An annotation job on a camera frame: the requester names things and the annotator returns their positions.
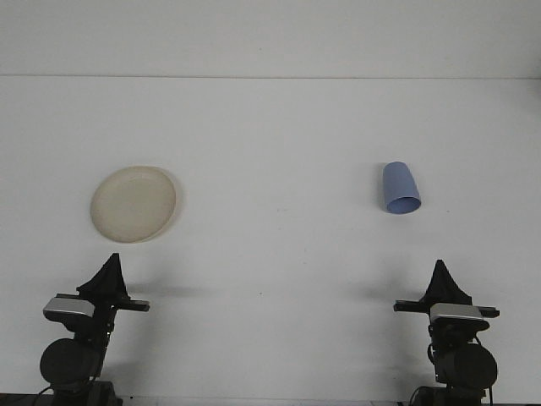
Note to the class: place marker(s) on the pale blue cup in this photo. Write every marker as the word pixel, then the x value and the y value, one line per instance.
pixel 399 186

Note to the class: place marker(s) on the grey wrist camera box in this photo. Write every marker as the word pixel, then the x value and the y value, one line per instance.
pixel 456 311
pixel 67 308

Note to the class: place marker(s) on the pale cream round plate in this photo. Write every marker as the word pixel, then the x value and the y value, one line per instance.
pixel 133 205

